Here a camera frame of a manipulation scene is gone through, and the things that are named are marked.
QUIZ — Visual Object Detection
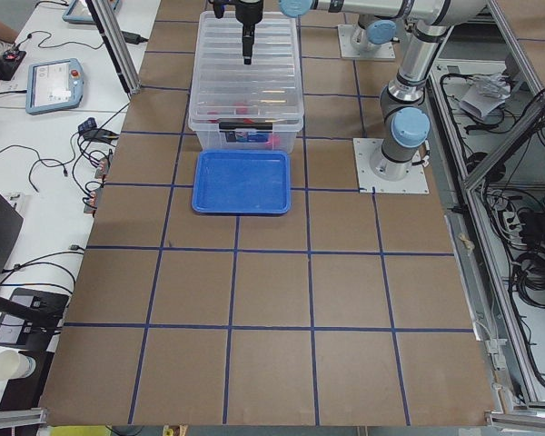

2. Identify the clear plastic storage box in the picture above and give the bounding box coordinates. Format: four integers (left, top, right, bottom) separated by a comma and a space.
188, 11, 305, 154

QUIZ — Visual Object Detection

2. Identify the teach pendant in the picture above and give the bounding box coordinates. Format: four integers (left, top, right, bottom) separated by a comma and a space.
25, 58, 84, 114
62, 0, 123, 25

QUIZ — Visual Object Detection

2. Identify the white paper cup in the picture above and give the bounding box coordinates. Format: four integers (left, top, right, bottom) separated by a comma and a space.
0, 350, 36, 382

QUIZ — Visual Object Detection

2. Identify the clear plastic box lid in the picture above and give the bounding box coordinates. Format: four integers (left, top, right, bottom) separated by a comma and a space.
188, 11, 305, 131

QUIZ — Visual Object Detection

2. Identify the black box latch handle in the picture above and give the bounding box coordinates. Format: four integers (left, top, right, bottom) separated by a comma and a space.
218, 120, 273, 132

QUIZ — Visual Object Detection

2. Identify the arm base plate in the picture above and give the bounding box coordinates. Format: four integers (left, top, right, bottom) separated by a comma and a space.
353, 138, 430, 194
337, 25, 395, 62

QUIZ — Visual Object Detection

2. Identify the blue plastic tray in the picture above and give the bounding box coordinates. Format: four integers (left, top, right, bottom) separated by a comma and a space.
192, 150, 292, 215

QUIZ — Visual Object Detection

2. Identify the black power adapter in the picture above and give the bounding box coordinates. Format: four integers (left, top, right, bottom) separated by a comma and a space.
122, 31, 148, 45

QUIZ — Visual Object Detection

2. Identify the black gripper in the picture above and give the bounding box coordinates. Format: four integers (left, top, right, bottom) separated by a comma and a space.
235, 0, 263, 64

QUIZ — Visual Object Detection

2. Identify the aluminium frame post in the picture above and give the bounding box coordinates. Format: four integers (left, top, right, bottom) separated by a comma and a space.
86, 0, 141, 95

